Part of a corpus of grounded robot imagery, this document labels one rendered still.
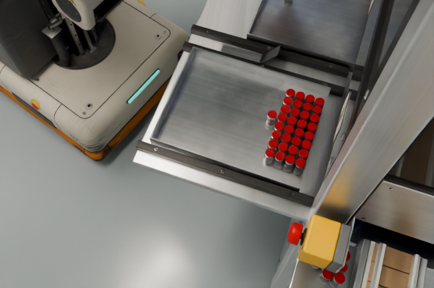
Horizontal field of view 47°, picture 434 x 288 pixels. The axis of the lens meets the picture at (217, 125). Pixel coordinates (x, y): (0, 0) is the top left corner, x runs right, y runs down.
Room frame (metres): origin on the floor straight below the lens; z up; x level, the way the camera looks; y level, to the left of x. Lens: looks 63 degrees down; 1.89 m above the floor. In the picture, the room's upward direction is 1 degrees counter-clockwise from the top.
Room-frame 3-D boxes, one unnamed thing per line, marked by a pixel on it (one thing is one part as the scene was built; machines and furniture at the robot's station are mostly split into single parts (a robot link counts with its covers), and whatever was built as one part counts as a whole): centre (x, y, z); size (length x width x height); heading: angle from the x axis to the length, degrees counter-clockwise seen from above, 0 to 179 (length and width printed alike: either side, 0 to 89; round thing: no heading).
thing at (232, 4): (0.68, -0.16, 0.87); 0.70 x 0.48 x 0.02; 160
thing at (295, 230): (0.23, -0.15, 1.00); 0.04 x 0.04 x 0.04; 70
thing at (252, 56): (0.70, -0.08, 0.91); 0.14 x 0.03 x 0.06; 71
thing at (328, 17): (0.81, -0.28, 0.90); 0.34 x 0.26 x 0.04; 70
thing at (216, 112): (0.53, -0.06, 0.90); 0.34 x 0.26 x 0.04; 69
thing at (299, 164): (0.48, -0.20, 0.91); 0.18 x 0.02 x 0.05; 159
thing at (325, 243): (0.22, -0.19, 1.00); 0.08 x 0.07 x 0.07; 70
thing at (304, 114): (0.48, -0.18, 0.91); 0.18 x 0.02 x 0.05; 159
